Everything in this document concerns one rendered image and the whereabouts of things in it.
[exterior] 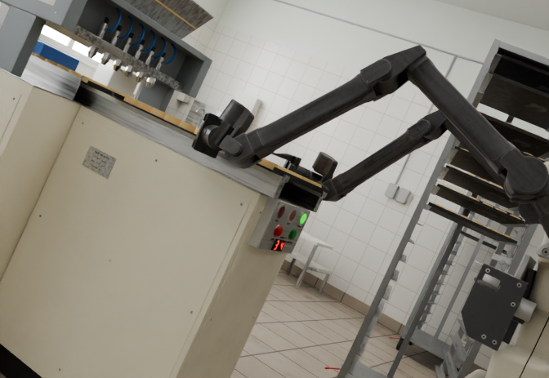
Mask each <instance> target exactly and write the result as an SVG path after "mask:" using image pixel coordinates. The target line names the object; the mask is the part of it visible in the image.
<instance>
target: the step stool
mask: <svg viewBox="0 0 549 378"><path fill-rule="evenodd" d="M300 237H301V238H304V239H305V240H307V241H309V242H311V243H313V244H314V246H313V249H312V251H311V253H310V255H309V257H308V258H307V257H305V256H303V255H302V254H300V253H298V252H296V251H292V254H290V253H288V254H287V255H290V256H291V257H293V259H292V262H291V264H290V265H289V267H288V271H287V273H286V274H287V275H289V274H290V273H291V270H292V267H293V266H294V264H295V262H296V260H299V261H300V262H301V263H303V264H305V266H304V268H303V270H302V272H301V275H300V277H299V279H298V280H297V284H296V286H295V287H294V288H295V289H297V290H298V288H299V286H300V284H301V281H302V279H303V278H304V276H305V273H306V271H307V270H311V271H315V272H319V273H325V274H326V276H325V278H324V280H323V282H322V285H321V287H320V289H319V291H318V293H319V294H320V295H321V293H322V291H323V289H324V287H325V285H326V282H327V281H328V278H329V276H330V274H332V271H330V270H328V269H326V268H324V267H323V266H322V265H319V264H317V263H315V262H314V261H313V260H312V258H313V256H314V254H315V251H316V249H317V247H318V246H319V247H324V248H327V249H330V250H332V249H333V247H332V246H330V245H328V244H327V243H325V242H322V241H321V240H319V239H317V238H315V237H313V236H311V235H309V234H308V233H306V232H304V231H301V235H300Z"/></svg>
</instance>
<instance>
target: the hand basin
mask: <svg viewBox="0 0 549 378"><path fill-rule="evenodd" d="M189 98H190V97H189V96H188V95H186V94H184V93H181V92H180V94H179V96H178V97H177V99H178V100H180V101H182V102H184V103H187V102H188V100H189ZM234 100H236V101H238V102H239V103H240V104H242V105H243V106H244V107H246V108H247V109H249V110H250V111H251V113H252V114H253V115H254V118H255V117H256V114H257V111H258V109H259V108H260V106H261V102H262V101H261V100H259V99H258V98H256V97H254V96H250V95H248V94H246V93H243V92H241V91H237V93H236V95H235V97H234ZM206 113H212V114H214V115H216V116H218V117H220V115H221V114H222V111H220V110H219V109H215V108H213V107H211V106H209V105H206V104H204V103H202V102H200V101H197V100H194V103H193V104H192V106H191V109H190V111H189V113H188V115H187V118H186V120H185V122H187V123H189V124H190V125H192V126H195V127H197V128H200V126H201V124H202V123H203V122H204V120H203V118H204V116H205V114H206Z"/></svg>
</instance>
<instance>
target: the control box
mask: <svg viewBox="0 0 549 378"><path fill-rule="evenodd" d="M282 207H285V211H284V214H283V215H282V216H281V217H280V218H278V214H279V210H280V209H281V208H282ZM293 211H296V212H297V214H296V216H295V218H294V219H293V220H290V215H291V214H292V212H293ZM304 214H306V220H305V221H304V223H303V224H301V218H302V216H303V215H304ZM309 215H310V211H309V210H307V209H305V208H304V207H299V206H297V205H294V204H292V203H290V202H285V201H283V200H280V199H274V198H272V197H268V199H267V201H266V204H265V208H264V210H263V212H262V213H261V216H260V219H259V221H258V222H257V225H256V227H255V229H254V231H253V233H252V236H251V237H250V240H249V242H248V244H249V245H251V246H253V247H255V248H258V249H264V250H269V251H279V248H280V249H281V244H282V242H284V244H282V245H283V247H282V249H281V250H280V251H279V252H284V253H290V254H292V251H293V249H294V247H295V246H296V243H297V240H298V239H299V237H300V235H301V231H302V230H303V228H304V226H305V224H306V221H307V219H308V217H309ZM279 226H282V227H283V232H282V233H281V235H280V236H278V237H276V236H275V230H276V229H277V228H278V227H279ZM293 229H295V230H296V231H297V235H296V237H295V238H294V239H290V238H289V234H290V233H291V231H292V230H293ZM278 240H279V245H278V246H275V245H276V243H277V242H278ZM277 244H278V243H277ZM274 247H275V248H276V247H277V248H276V249H275V250H274Z"/></svg>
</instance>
